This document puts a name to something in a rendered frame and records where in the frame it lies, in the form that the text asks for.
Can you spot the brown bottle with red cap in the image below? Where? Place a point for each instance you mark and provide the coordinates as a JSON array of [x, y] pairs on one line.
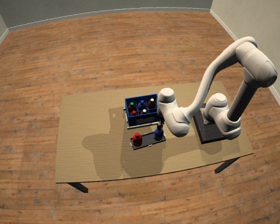
[[133, 113]]

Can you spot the blue bottle with grey label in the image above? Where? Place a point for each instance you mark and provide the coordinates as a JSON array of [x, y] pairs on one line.
[[158, 135]]

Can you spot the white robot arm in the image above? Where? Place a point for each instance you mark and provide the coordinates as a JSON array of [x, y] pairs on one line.
[[258, 71]]

